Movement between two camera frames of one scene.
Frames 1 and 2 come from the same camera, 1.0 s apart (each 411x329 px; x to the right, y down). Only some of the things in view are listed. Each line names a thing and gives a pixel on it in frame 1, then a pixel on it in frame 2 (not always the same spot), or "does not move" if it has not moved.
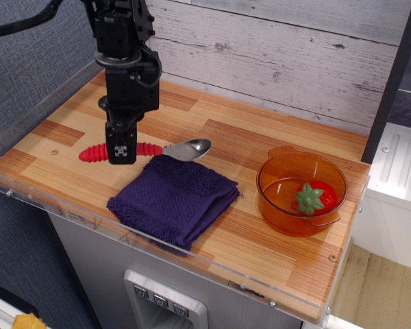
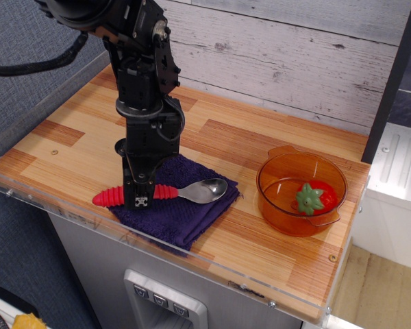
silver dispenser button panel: x=156 y=305 does not move
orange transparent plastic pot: x=299 y=194 does not move
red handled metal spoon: x=176 y=152 to x=204 y=192
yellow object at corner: x=28 y=321 does not move
